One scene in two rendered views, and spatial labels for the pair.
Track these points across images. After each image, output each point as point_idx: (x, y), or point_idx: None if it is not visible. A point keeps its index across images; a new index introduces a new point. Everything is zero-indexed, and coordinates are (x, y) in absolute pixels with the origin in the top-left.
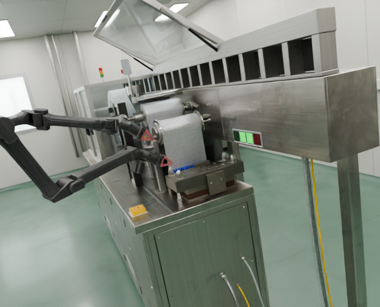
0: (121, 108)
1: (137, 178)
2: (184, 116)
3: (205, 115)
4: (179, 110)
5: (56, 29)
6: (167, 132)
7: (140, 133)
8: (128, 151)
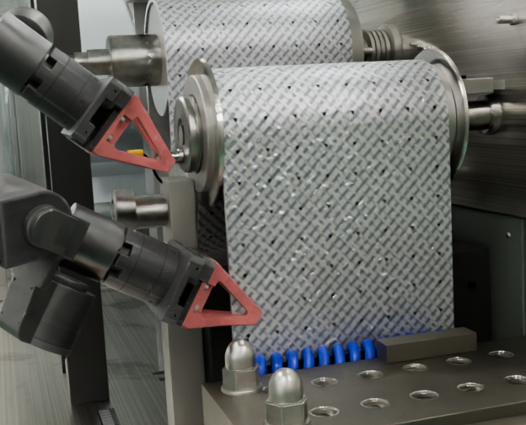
0: (52, 3)
1: (85, 363)
2: (362, 63)
3: (479, 80)
4: (337, 55)
5: None
6: (256, 134)
7: (93, 114)
8: None
